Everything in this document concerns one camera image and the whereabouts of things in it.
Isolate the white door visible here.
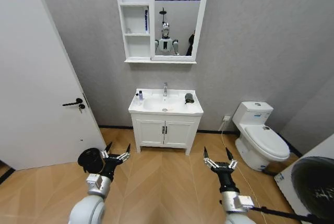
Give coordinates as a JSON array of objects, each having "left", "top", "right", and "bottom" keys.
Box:
[{"left": 0, "top": 0, "right": 106, "bottom": 171}]

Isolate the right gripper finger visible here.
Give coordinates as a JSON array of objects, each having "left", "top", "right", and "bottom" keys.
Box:
[
  {"left": 225, "top": 147, "right": 239, "bottom": 170},
  {"left": 203, "top": 146, "right": 218, "bottom": 170}
]

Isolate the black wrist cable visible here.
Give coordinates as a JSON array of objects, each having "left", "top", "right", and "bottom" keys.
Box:
[{"left": 249, "top": 206, "right": 320, "bottom": 222}]

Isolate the white vanity cabinet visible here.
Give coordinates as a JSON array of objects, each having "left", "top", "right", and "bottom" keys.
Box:
[{"left": 130, "top": 113, "right": 202, "bottom": 156}]

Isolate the thin white power cable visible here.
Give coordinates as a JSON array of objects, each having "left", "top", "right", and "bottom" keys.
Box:
[{"left": 220, "top": 119, "right": 262, "bottom": 209}]

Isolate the dark folded towel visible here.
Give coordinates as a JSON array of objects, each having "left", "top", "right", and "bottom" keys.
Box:
[{"left": 184, "top": 92, "right": 196, "bottom": 105}]

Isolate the white washing machine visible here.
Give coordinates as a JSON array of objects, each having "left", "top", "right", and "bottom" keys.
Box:
[{"left": 273, "top": 133, "right": 334, "bottom": 224}]

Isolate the blue toothpaste tube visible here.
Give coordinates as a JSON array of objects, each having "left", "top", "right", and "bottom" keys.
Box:
[{"left": 144, "top": 9, "right": 150, "bottom": 34}]

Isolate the white wall shelf cabinet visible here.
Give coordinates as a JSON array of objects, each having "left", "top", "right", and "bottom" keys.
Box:
[{"left": 112, "top": 0, "right": 212, "bottom": 65}]

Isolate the white ceramic washbasin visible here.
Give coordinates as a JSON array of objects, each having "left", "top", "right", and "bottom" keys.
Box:
[{"left": 128, "top": 87, "right": 204, "bottom": 117}]

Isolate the cabinet mirror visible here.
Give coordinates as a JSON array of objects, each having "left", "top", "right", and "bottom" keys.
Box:
[{"left": 154, "top": 0, "right": 206, "bottom": 57}]

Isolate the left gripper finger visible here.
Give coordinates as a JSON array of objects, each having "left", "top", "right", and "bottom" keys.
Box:
[
  {"left": 101, "top": 142, "right": 113, "bottom": 159},
  {"left": 116, "top": 143, "right": 132, "bottom": 161}
]

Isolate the black round trash bin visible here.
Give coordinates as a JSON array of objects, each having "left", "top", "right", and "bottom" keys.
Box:
[{"left": 77, "top": 148, "right": 105, "bottom": 174}]

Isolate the white toilet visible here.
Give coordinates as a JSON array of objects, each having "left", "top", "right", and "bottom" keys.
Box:
[{"left": 232, "top": 101, "right": 291, "bottom": 172}]

